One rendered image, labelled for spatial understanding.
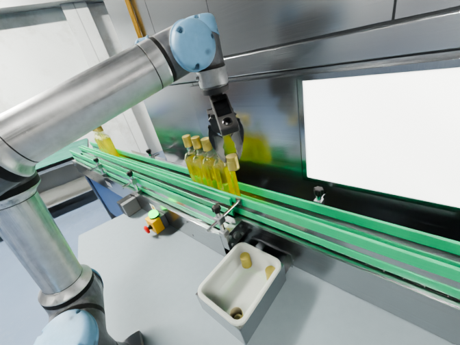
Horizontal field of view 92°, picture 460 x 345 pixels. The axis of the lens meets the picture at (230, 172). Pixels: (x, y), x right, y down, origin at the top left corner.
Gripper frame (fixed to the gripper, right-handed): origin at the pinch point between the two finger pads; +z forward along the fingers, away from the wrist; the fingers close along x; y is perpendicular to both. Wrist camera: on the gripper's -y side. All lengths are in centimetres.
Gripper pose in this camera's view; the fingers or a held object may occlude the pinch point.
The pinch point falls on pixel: (231, 157)
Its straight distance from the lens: 65.4
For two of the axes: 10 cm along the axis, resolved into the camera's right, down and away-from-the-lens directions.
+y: -1.7, -4.6, 8.7
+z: 2.1, 8.5, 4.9
